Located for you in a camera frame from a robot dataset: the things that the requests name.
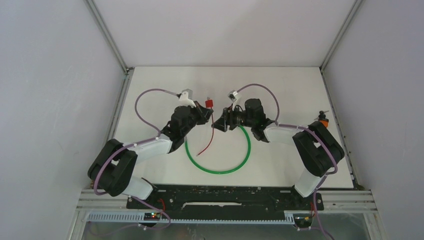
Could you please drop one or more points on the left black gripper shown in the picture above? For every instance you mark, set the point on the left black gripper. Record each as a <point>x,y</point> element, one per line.
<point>203,113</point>

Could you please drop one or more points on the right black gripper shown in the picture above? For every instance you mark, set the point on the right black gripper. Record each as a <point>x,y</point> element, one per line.
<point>227,118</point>

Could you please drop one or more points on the green cable lock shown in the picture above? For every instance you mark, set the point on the green cable lock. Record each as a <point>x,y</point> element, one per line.
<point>222,172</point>

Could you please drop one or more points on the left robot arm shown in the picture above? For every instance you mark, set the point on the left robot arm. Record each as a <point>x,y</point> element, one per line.
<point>112,170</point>

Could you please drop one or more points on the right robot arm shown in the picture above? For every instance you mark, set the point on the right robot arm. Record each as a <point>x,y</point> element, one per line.
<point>319,151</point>

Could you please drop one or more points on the orange padlock with keys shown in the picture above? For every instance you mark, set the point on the orange padlock with keys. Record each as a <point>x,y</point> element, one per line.
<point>322,118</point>

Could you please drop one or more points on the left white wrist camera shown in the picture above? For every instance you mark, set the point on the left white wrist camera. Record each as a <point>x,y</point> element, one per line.
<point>185,98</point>

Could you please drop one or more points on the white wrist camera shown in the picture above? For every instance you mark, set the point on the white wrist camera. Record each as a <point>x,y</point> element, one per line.
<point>234,97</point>
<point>185,98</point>

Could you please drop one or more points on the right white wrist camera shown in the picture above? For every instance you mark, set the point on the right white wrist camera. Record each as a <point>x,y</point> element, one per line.
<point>234,97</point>

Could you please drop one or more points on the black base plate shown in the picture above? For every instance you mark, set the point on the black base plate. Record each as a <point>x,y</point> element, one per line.
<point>227,202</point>

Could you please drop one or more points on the left aluminium corner post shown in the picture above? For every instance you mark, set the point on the left aluminium corner post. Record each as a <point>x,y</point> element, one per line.
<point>104,30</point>

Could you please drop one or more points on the aluminium corner post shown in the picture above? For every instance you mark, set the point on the aluminium corner post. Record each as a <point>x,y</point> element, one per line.
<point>104,30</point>
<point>353,11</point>

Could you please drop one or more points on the grey cable duct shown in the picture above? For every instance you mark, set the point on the grey cable duct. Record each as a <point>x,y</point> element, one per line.
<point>147,217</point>

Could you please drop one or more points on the aluminium front frame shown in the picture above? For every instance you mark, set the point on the aluminium front frame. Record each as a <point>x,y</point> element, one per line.
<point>113,209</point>

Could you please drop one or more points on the right aluminium corner post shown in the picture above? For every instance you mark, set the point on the right aluminium corner post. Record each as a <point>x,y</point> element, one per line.
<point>353,11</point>

